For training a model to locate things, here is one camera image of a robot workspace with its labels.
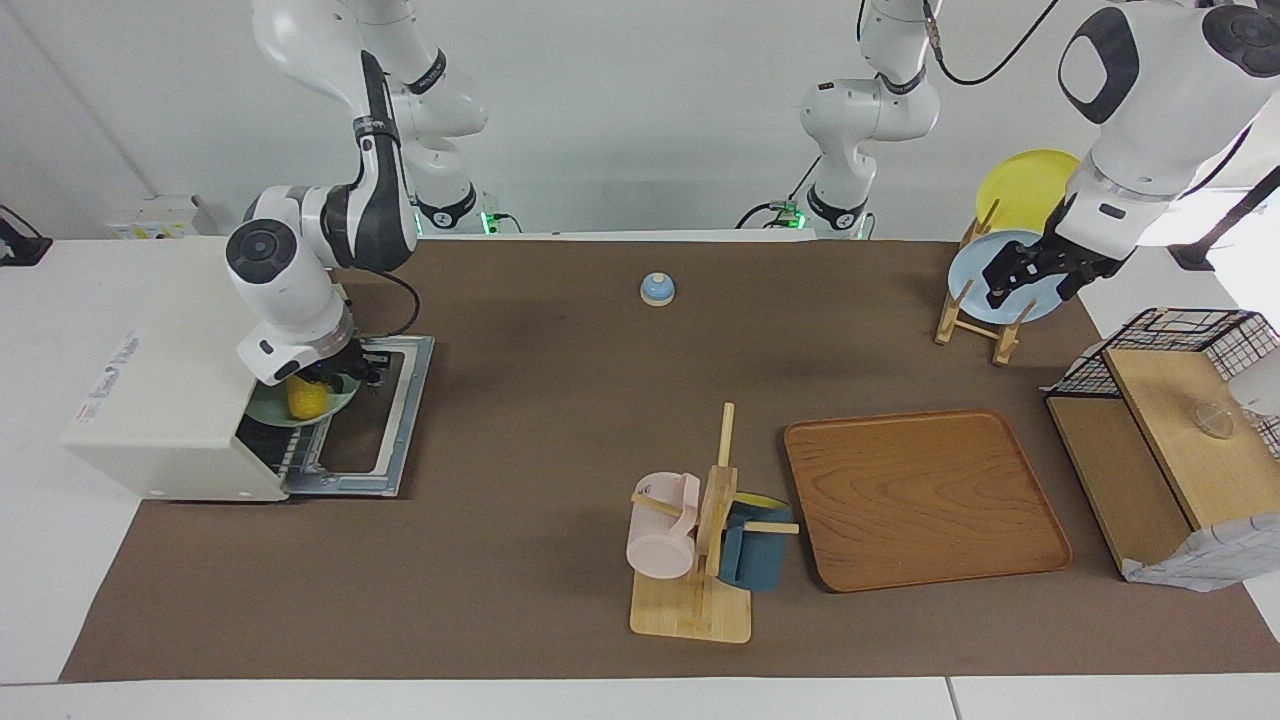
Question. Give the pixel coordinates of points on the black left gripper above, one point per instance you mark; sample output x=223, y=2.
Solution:
x=1082, y=260

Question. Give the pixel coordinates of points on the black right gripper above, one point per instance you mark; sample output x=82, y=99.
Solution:
x=335, y=365

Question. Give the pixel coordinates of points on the yellow lemon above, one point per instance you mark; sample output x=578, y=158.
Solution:
x=306, y=400

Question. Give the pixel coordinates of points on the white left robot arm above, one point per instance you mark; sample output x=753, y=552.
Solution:
x=1150, y=120

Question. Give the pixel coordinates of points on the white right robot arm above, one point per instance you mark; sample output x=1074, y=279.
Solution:
x=280, y=270

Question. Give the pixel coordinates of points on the metal oven rack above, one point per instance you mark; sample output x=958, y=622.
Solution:
x=285, y=450

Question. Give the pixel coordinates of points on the white toaster oven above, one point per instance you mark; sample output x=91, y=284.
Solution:
x=160, y=380

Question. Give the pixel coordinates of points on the wooden plate rack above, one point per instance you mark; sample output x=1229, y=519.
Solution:
x=1005, y=340

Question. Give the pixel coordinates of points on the light blue plate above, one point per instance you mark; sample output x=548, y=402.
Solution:
x=970, y=275

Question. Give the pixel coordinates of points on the green plate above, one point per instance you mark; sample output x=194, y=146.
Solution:
x=268, y=408

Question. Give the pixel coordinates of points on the yellow plate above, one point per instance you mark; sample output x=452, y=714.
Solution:
x=1030, y=185

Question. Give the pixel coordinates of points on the brown table mat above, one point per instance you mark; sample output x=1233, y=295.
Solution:
x=520, y=450

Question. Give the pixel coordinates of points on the brown wooden shelf board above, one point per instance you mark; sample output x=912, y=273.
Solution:
x=1115, y=470

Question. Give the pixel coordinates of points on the small clear glass bowl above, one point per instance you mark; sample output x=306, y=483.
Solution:
x=1215, y=420

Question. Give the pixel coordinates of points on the light wooden shelf board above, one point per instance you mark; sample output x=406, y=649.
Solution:
x=1190, y=460

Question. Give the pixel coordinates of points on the brown wooden tray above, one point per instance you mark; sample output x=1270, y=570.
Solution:
x=920, y=500

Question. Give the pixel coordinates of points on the blue service bell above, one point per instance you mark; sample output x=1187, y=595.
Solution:
x=657, y=290

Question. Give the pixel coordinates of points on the white grid-patterned cloth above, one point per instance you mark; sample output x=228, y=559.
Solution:
x=1220, y=560

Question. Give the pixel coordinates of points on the pink mug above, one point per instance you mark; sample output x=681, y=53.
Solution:
x=660, y=540

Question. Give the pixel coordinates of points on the wooden mug tree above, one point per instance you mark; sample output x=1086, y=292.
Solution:
x=715, y=500

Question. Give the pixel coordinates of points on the blue mug yellow inside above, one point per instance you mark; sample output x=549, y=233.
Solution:
x=755, y=560

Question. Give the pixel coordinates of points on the black camera stand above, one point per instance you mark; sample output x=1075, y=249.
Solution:
x=1215, y=235

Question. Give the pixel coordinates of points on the black clamp mount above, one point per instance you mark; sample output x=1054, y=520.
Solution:
x=18, y=245

